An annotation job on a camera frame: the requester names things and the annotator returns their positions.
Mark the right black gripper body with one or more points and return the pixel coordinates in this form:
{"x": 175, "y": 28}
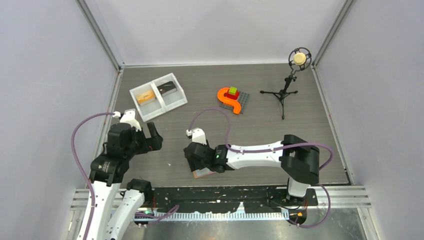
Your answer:
{"x": 195, "y": 166}

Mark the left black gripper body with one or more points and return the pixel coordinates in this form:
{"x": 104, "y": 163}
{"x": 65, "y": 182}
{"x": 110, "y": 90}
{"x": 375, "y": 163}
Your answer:
{"x": 139, "y": 145}

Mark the pink leather card holder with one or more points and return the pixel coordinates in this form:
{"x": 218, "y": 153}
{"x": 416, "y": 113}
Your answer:
{"x": 202, "y": 172}

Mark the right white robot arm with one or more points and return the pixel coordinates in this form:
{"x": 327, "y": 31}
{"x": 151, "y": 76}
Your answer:
{"x": 296, "y": 157}

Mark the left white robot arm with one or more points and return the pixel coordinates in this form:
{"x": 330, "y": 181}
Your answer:
{"x": 106, "y": 176}

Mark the orange card box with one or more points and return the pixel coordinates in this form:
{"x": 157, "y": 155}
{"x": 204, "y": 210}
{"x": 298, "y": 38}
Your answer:
{"x": 145, "y": 97}

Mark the black card box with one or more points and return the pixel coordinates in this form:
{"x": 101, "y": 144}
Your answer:
{"x": 167, "y": 88}

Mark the white two-compartment tray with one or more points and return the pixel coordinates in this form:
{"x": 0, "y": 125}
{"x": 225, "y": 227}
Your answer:
{"x": 161, "y": 105}

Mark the orange S-shaped toy track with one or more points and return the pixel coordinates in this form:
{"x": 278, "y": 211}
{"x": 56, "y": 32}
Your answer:
{"x": 228, "y": 100}

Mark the red toy brick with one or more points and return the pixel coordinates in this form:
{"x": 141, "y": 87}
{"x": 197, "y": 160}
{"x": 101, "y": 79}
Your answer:
{"x": 233, "y": 97}

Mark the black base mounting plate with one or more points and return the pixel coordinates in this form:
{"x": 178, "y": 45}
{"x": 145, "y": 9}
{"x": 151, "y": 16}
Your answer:
{"x": 227, "y": 199}

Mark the grey toy baseplate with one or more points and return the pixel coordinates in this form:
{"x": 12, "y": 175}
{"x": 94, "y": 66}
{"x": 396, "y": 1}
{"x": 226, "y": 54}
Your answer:
{"x": 242, "y": 99}

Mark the green toy brick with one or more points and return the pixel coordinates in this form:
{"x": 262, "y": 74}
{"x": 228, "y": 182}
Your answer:
{"x": 232, "y": 91}

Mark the black tripod mic stand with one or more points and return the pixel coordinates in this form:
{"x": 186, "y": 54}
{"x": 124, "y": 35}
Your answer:
{"x": 283, "y": 93}

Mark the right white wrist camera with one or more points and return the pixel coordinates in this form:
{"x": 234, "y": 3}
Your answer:
{"x": 197, "y": 135}

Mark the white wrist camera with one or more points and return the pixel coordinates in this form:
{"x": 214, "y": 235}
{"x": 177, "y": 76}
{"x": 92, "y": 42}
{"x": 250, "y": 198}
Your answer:
{"x": 197, "y": 135}
{"x": 128, "y": 117}

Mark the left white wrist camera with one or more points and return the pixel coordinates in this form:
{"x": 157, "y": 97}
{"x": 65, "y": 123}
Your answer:
{"x": 128, "y": 117}

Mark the microphone with shock mount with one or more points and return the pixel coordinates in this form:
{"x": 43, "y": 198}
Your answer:
{"x": 299, "y": 59}

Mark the aluminium frame rail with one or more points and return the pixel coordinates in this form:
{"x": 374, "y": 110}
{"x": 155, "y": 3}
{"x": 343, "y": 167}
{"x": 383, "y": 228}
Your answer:
{"x": 350, "y": 197}

